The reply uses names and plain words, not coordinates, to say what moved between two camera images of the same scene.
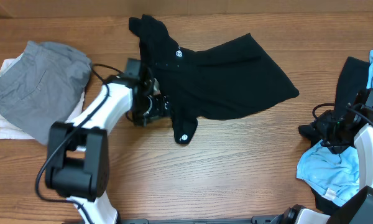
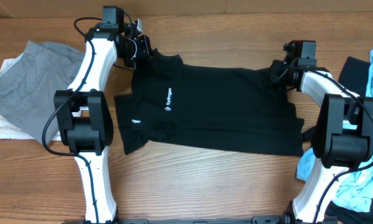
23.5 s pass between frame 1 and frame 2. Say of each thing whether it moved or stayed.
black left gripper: moved
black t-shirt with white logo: moved
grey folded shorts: stayed
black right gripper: moved
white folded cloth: stayed
